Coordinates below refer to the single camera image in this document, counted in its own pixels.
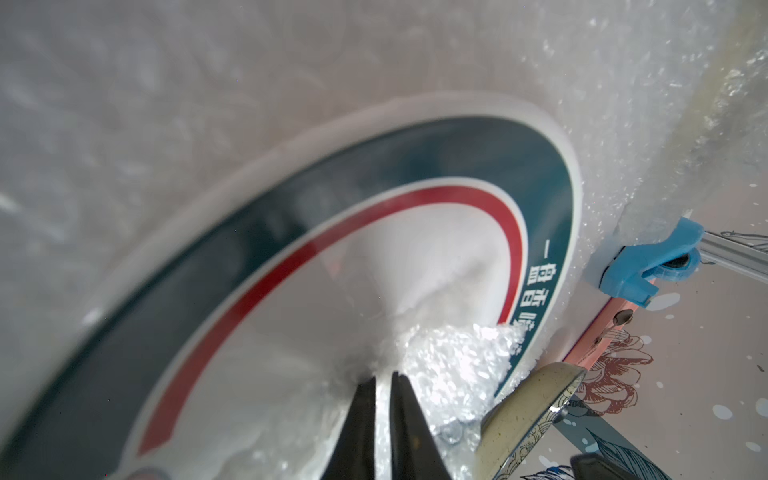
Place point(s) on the pink tray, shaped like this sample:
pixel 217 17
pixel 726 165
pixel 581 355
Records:
pixel 599 335

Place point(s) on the black spoon on tray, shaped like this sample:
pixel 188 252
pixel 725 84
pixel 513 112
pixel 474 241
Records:
pixel 623 317

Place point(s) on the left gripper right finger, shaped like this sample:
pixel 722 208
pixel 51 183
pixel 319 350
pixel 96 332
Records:
pixel 414 454

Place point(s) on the black ladle spoon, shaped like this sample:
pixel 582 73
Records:
pixel 596 467

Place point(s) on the white plate dark rim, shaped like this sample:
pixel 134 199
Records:
pixel 447 208

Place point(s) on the speckled cream plate dark rim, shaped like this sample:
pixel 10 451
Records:
pixel 514 427

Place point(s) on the clear bubble wrap sheet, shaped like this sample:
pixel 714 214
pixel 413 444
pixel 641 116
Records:
pixel 727 106
pixel 116 115

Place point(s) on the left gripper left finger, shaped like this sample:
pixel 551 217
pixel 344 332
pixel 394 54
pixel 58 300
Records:
pixel 353 457

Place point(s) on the blue tape dispenser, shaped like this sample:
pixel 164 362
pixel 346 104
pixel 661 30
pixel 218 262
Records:
pixel 631 273

